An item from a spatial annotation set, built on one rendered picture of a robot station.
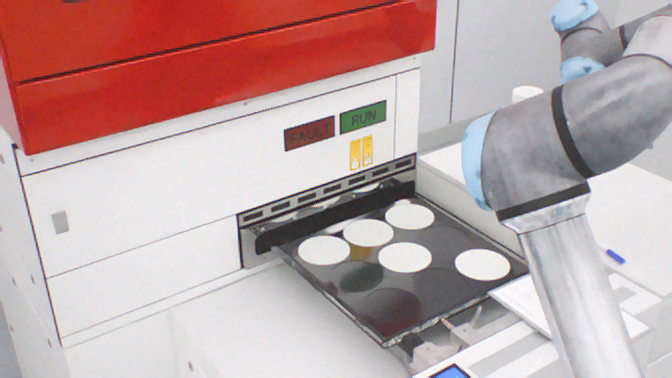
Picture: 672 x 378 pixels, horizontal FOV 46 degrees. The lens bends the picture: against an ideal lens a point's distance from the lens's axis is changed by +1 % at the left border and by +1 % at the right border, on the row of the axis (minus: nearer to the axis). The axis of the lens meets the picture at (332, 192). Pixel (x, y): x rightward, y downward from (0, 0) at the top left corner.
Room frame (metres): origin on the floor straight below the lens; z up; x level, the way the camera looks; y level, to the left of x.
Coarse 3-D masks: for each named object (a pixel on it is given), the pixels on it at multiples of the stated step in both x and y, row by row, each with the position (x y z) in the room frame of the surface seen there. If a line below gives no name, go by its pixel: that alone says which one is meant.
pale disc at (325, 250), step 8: (312, 240) 1.32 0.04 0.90; (320, 240) 1.32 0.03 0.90; (328, 240) 1.32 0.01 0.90; (336, 240) 1.32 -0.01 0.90; (304, 248) 1.29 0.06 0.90; (312, 248) 1.29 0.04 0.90; (320, 248) 1.29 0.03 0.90; (328, 248) 1.29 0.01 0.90; (336, 248) 1.29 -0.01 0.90; (344, 248) 1.29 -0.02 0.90; (304, 256) 1.26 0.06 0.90; (312, 256) 1.26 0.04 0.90; (320, 256) 1.26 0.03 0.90; (328, 256) 1.26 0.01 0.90; (336, 256) 1.26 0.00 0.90; (344, 256) 1.26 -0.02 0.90; (320, 264) 1.24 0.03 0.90; (328, 264) 1.24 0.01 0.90
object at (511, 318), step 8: (512, 312) 1.10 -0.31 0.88; (496, 320) 1.08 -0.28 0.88; (504, 320) 1.08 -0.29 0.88; (512, 320) 1.08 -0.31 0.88; (520, 320) 1.08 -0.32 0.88; (480, 328) 1.06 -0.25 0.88; (488, 328) 1.06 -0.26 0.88; (496, 328) 1.06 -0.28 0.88; (488, 336) 1.04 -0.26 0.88; (448, 344) 1.02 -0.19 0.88; (448, 352) 1.00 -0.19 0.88; (456, 352) 1.00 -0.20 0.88; (416, 368) 0.96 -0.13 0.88
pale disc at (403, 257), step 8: (384, 248) 1.29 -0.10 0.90; (392, 248) 1.28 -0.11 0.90; (400, 248) 1.28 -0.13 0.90; (408, 248) 1.28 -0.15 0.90; (416, 248) 1.28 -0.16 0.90; (384, 256) 1.26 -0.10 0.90; (392, 256) 1.26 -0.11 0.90; (400, 256) 1.26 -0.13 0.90; (408, 256) 1.25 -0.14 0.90; (416, 256) 1.25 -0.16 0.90; (424, 256) 1.25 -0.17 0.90; (384, 264) 1.23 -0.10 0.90; (392, 264) 1.23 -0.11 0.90; (400, 264) 1.23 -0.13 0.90; (408, 264) 1.23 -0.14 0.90; (416, 264) 1.23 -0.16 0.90; (424, 264) 1.23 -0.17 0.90
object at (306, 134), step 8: (328, 120) 1.42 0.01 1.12; (296, 128) 1.38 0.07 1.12; (304, 128) 1.39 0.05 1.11; (312, 128) 1.40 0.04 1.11; (320, 128) 1.41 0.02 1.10; (328, 128) 1.42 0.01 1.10; (288, 136) 1.37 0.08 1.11; (296, 136) 1.38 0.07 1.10; (304, 136) 1.39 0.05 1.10; (312, 136) 1.40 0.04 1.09; (320, 136) 1.41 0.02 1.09; (328, 136) 1.42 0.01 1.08; (288, 144) 1.37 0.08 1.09; (296, 144) 1.38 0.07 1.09
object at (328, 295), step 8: (272, 248) 1.29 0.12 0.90; (280, 256) 1.27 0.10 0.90; (288, 256) 1.26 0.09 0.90; (288, 264) 1.24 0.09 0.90; (296, 264) 1.23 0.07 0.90; (304, 272) 1.21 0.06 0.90; (312, 280) 1.18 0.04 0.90; (320, 288) 1.16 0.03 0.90; (328, 296) 1.13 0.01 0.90; (336, 304) 1.11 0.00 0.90; (344, 312) 1.09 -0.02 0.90; (352, 312) 1.08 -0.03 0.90; (352, 320) 1.07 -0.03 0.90; (360, 320) 1.06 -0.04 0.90; (360, 328) 1.05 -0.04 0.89; (368, 328) 1.04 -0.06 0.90; (376, 336) 1.02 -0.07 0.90
